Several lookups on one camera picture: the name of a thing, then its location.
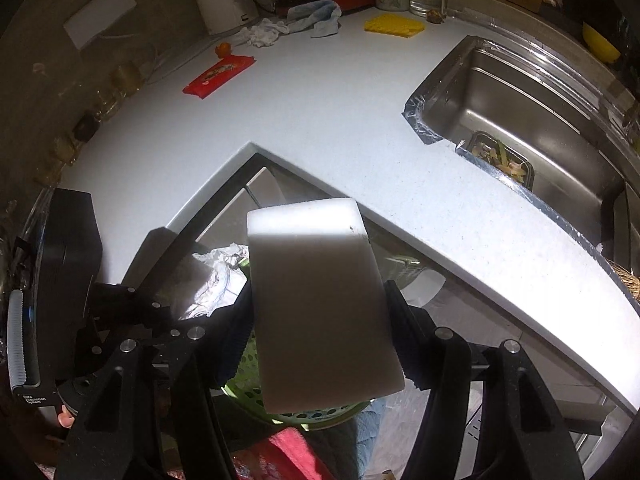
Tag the white wall socket cover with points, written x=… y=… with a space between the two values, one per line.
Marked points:
x=97 y=20

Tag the stainless steel sink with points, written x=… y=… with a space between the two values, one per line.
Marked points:
x=525 y=105

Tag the small brown shell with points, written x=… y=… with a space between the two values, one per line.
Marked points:
x=436 y=16

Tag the amber glass cup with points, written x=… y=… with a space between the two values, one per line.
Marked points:
x=47 y=172
x=127 y=76
x=63 y=151

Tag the brown fibre scrubber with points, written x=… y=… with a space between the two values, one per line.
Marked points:
x=625 y=277

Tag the person's left hand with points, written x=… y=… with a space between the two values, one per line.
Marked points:
x=66 y=417

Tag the green plastic basket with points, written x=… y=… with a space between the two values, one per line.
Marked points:
x=245 y=396

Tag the yellow bowl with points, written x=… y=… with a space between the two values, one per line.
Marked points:
x=600 y=45

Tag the red patterned cloth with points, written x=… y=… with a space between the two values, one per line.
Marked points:
x=285 y=455

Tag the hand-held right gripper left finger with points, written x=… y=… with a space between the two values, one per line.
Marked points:
x=235 y=332

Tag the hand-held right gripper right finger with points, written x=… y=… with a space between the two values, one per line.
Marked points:
x=402 y=332

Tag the white tissue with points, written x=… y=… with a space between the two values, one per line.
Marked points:
x=260 y=34
x=220 y=262

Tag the yellow foam fruit net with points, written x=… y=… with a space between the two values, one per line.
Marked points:
x=395 y=26

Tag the dark ceramic cup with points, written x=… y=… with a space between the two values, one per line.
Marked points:
x=84 y=129

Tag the white sponge block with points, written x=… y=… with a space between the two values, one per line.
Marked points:
x=320 y=310

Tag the small orange fruit piece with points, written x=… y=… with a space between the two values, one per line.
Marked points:
x=224 y=50

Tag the metal food scrap container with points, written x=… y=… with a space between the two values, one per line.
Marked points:
x=500 y=157

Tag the light blue fabric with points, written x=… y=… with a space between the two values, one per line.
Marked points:
x=370 y=435

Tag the red snack packet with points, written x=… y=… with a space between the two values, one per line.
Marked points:
x=217 y=77

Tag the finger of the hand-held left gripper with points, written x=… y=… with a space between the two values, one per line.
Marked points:
x=125 y=310
x=150 y=260

